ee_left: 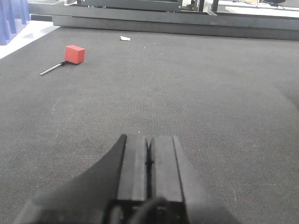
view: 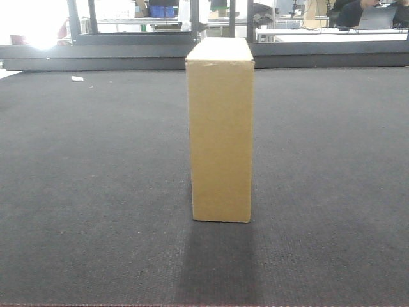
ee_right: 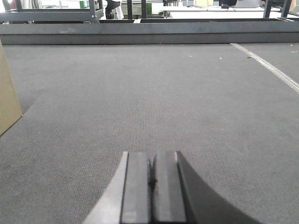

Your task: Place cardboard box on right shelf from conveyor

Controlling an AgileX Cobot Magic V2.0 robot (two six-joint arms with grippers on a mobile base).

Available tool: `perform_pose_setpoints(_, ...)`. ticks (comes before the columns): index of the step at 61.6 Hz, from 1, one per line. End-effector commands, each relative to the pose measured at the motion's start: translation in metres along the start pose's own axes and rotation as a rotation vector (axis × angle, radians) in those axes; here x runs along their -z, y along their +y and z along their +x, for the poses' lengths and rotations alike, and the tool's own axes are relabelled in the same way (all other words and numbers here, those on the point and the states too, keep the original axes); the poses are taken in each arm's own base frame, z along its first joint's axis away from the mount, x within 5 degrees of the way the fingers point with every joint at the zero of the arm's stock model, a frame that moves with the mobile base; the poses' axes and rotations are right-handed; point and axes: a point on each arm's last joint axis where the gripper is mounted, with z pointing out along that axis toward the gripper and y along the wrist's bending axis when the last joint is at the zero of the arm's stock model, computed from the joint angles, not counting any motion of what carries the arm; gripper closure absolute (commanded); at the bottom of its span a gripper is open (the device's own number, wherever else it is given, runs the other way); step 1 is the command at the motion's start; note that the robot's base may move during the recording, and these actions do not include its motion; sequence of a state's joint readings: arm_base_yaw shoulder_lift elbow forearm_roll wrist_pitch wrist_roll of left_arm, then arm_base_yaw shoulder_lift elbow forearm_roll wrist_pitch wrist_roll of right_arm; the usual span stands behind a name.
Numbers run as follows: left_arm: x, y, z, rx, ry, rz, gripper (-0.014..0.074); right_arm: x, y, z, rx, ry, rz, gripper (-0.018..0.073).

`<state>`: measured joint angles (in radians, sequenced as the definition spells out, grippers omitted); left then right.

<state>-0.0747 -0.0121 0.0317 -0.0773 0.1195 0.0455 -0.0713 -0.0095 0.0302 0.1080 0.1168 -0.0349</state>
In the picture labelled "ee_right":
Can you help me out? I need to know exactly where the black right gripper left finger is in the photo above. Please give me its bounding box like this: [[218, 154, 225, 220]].
[[84, 152, 151, 224]]

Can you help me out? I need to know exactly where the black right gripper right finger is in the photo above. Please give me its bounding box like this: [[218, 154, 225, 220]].
[[152, 151, 258, 224]]

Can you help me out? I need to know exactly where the brown cardboard box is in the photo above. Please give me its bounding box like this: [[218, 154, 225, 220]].
[[0, 43, 23, 135]]

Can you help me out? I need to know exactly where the dark grey conveyor belt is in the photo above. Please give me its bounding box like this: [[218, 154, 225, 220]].
[[0, 44, 299, 224]]

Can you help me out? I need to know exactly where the white work table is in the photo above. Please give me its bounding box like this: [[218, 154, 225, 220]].
[[161, 5, 299, 20]]

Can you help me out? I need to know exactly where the grey conveyor side rail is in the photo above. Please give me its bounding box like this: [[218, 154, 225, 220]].
[[0, 19, 299, 45]]

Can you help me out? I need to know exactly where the grey metal shelf frame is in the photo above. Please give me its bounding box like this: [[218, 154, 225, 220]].
[[0, 0, 105, 23]]

